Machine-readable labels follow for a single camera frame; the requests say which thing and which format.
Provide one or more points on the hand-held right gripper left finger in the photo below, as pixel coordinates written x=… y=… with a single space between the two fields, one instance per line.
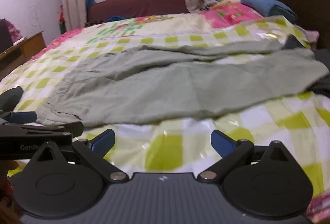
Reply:
x=104 y=142

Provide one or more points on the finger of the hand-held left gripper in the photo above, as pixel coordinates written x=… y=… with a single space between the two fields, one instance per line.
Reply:
x=11 y=97
x=22 y=117

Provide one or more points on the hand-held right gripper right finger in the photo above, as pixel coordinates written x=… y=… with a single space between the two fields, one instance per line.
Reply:
x=222 y=145

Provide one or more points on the light green pants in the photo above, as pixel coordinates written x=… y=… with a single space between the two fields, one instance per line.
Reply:
x=154 y=84

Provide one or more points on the person's left hand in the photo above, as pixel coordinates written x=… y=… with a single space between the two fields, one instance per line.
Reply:
x=9 y=164

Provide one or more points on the green white checkered sheet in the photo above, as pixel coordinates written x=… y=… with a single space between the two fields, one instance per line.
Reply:
x=180 y=151

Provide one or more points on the wooden desk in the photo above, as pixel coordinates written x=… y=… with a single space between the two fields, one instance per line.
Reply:
x=24 y=51

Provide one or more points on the red hanging decoration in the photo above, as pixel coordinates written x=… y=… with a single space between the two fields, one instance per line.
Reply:
x=61 y=20

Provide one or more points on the pink printed cloth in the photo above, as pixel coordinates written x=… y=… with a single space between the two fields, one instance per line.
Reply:
x=321 y=209

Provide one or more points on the blue cloth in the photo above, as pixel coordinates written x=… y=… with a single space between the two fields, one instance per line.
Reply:
x=89 y=0

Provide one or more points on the pink floral quilt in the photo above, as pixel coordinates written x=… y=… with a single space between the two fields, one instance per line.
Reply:
x=154 y=25

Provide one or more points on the dark cloth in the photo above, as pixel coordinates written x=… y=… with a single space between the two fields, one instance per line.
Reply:
x=322 y=64

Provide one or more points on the maroon sofa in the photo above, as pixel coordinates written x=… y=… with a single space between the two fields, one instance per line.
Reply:
x=139 y=4

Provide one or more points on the folded blue blanket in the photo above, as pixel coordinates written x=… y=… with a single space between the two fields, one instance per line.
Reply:
x=260 y=3

